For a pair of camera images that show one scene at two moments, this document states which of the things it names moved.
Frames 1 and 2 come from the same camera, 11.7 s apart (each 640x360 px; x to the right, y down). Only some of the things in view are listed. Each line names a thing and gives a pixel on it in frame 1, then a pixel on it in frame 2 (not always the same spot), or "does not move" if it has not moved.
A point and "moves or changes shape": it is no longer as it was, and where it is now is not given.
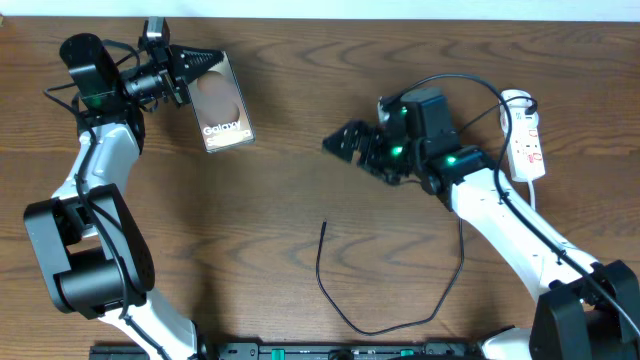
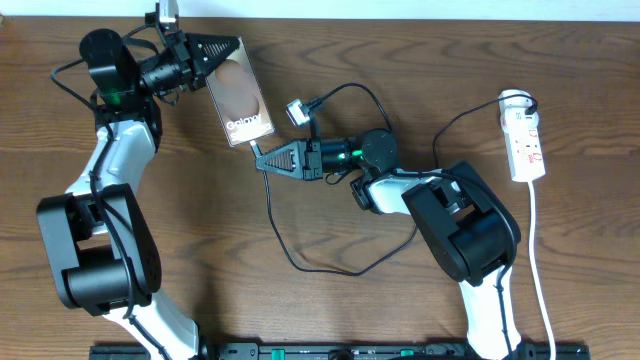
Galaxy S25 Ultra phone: x=220 y=106 moves or changes shape
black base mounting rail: x=302 y=350 does not move
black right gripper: x=356 y=130 → x=308 y=165
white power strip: x=524 y=141 does not move
